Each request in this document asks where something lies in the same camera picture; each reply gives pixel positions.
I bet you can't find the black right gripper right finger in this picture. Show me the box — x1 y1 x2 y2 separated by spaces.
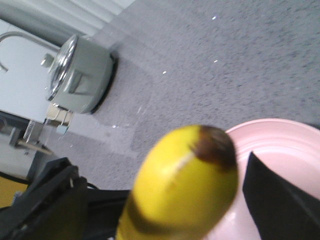
242 152 320 240

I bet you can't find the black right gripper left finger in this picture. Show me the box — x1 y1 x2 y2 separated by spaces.
0 157 130 240

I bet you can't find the yellow banana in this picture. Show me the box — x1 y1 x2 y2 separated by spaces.
115 124 239 240

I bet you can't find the pink plate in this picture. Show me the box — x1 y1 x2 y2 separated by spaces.
207 118 320 240

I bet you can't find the silver curved faucet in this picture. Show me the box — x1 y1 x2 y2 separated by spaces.
0 31 59 76

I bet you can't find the grey-green pot with lid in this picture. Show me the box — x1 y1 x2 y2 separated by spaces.
41 34 114 114

